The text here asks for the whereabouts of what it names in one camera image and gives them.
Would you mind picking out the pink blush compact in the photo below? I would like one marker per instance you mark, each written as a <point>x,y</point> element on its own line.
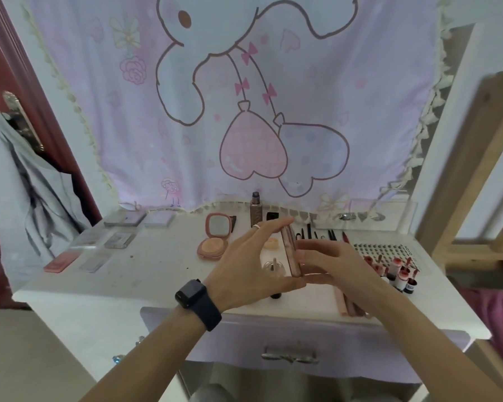
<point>61,262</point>

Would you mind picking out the black smartwatch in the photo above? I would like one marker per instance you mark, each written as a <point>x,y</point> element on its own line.
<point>199,303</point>

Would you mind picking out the silver oval metal fitting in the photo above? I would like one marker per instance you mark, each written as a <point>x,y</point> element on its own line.
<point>377,216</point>
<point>344,216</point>

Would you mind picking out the clear square palette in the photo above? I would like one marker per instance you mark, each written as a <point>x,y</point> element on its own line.
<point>93,264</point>

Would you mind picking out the long black makeup pencil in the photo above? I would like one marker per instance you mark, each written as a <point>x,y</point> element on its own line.
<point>308,231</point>

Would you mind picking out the person's right forearm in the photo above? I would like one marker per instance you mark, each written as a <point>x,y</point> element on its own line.
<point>436,351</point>

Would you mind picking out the person's right hand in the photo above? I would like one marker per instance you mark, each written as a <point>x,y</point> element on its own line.
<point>348,276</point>

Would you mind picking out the black cap beige wand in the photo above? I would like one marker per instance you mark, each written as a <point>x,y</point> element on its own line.
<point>276,295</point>

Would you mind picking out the clear dome bottle cap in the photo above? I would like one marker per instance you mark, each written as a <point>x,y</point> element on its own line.
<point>272,265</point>

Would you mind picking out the person's left hand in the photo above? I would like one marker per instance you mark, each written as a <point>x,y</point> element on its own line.
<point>243,272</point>

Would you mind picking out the small grey square palette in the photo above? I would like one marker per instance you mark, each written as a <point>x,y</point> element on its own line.
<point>159,218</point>

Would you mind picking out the false eyelash tray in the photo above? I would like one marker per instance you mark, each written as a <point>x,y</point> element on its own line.
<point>381,251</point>

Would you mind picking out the wooden bed frame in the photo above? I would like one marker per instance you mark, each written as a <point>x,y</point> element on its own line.
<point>457,184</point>

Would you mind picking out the white dressing table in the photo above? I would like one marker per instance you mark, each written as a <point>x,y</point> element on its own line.
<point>159,263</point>

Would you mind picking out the person's left forearm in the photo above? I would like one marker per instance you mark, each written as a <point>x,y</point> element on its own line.
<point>151,360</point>

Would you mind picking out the red makeup pencil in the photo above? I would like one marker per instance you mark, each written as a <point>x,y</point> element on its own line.
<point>345,237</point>

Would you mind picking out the dark red wooden door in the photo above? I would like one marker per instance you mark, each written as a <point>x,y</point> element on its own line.
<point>8,58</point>

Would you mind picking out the large grey square palette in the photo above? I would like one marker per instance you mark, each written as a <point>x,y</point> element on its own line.
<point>125,218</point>

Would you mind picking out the brown blush palette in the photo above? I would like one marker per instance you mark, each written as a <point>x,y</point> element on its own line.
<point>291,251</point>

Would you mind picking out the small pale tube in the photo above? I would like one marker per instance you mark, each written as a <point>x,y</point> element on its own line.
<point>402,280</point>

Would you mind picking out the white hanging garment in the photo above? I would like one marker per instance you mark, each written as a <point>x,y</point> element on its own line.
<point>21,213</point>

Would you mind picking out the pink rounded compact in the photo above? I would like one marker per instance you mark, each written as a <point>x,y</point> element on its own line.
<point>218,226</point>

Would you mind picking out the black square bottle cap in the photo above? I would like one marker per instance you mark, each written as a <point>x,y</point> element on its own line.
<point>272,216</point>

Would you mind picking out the pink concealer tube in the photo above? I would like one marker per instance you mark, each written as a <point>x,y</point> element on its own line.
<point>341,305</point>

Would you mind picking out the dark square foundation bottle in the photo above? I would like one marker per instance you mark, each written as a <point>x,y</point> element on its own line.
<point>256,213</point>

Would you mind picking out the silver square palette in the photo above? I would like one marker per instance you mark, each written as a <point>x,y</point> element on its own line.
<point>120,240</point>

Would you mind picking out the purple bed sheet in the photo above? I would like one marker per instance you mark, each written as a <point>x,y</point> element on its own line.
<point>499,318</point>

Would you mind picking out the pink cartoon cloth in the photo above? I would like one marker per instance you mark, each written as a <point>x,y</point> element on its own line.
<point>88,142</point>

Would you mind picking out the peach round powder puff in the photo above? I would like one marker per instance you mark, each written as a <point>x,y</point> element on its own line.
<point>213,247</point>

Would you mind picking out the small orange sponge holder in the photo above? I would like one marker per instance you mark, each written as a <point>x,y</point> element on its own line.
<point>271,243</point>

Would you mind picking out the beige cap lip wand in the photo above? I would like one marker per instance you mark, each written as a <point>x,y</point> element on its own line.
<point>352,307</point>

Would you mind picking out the purple drawer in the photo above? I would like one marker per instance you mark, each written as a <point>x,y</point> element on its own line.
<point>360,351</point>

